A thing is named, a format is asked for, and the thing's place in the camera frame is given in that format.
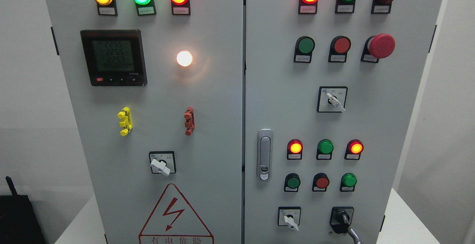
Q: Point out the red push button lower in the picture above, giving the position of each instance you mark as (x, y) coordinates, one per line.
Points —
(320, 182)

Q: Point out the green push button upper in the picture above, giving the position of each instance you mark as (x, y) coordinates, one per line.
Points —
(304, 47)

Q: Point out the right grey cabinet door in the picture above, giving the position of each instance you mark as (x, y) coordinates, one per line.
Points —
(282, 95)

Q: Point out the white selector switch upper right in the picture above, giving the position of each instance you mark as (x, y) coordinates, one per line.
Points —
(331, 99)

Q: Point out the green indicator bottom right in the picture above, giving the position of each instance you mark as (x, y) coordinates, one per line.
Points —
(348, 182)

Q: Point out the black device with antenna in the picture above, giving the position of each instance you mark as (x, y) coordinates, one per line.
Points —
(18, 223)

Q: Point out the red terminal connector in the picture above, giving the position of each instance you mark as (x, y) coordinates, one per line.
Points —
(189, 121)

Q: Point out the silver door lock handle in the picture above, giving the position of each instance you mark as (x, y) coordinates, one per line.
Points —
(264, 153)

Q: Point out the white glowing indicator light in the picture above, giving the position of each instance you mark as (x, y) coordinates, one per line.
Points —
(184, 58)

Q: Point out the green push button lower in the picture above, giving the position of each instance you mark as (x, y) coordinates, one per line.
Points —
(292, 183)

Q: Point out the green push button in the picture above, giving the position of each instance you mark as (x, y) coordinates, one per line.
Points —
(292, 183)
(304, 47)

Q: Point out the yellow terminal connector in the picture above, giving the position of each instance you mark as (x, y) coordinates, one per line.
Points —
(125, 121)

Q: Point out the red push button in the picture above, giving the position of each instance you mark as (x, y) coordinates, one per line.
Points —
(320, 182)
(339, 48)

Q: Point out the white selector switch left door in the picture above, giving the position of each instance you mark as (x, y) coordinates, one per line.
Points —
(162, 162)

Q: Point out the white selector switch bottom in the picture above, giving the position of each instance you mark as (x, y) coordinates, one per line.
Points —
(289, 216)

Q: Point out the white selector switch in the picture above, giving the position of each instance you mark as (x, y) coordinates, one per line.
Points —
(289, 216)
(331, 99)

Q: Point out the lit red indicator lower left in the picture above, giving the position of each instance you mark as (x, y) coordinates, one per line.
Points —
(294, 149)

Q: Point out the red emergency stop button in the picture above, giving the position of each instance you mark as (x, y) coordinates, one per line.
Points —
(378, 47)

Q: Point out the red push button upper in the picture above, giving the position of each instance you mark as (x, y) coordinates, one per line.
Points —
(339, 48)

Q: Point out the black digital power meter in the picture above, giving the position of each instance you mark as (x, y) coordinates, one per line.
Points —
(114, 57)

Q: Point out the grey cabinet door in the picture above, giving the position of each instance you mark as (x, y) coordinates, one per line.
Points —
(282, 95)
(209, 162)

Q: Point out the black rotary knob switch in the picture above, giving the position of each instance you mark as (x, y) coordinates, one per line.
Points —
(341, 218)

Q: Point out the green indicator lower middle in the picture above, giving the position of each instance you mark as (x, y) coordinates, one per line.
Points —
(324, 150)

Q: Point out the red-orange indicator light left door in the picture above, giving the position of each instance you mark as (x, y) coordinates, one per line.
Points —
(180, 7)

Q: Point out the red indicator lower right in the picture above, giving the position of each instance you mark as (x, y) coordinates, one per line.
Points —
(354, 149)

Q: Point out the red high voltage warning sticker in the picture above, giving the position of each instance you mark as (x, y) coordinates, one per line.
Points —
(174, 221)

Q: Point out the left grey cabinet door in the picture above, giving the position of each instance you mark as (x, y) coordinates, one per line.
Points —
(209, 162)

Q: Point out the yellow indicator light top left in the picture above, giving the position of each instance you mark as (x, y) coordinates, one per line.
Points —
(106, 7)

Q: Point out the green lit indicator light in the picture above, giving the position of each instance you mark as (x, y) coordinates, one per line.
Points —
(145, 7)

